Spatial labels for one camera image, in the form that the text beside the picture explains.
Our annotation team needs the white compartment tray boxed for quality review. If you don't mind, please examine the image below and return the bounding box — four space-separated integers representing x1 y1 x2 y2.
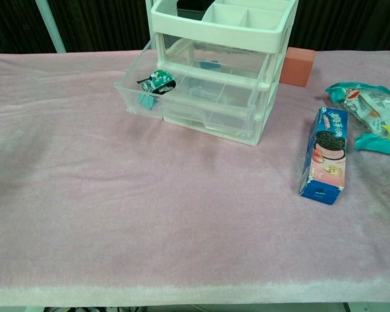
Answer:
150 0 298 146

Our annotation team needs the pink table cloth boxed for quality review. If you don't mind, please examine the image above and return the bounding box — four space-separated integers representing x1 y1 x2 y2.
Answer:
0 48 390 308

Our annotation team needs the teal binder clip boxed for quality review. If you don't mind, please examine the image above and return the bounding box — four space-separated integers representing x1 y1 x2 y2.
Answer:
138 90 161 110

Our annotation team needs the green candy packet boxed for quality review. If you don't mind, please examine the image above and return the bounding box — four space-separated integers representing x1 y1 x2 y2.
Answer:
136 69 177 96

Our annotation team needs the teal blue object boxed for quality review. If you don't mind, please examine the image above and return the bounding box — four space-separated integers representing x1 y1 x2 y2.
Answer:
199 59 224 70

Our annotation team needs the blue Oreo cookie box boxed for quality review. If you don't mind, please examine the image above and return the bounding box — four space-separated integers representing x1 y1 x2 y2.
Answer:
299 106 350 207

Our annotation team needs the red foam cube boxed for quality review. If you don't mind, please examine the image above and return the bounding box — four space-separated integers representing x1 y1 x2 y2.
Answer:
280 47 316 88

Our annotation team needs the black rectangular box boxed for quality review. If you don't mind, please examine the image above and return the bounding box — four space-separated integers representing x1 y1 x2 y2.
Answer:
176 0 217 21

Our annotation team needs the teal snack bag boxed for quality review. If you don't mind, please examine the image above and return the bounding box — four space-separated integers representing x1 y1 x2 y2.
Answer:
324 81 390 152

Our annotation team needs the white partition post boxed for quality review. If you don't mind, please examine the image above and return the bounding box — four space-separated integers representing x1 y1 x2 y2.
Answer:
144 0 155 33
35 0 67 54

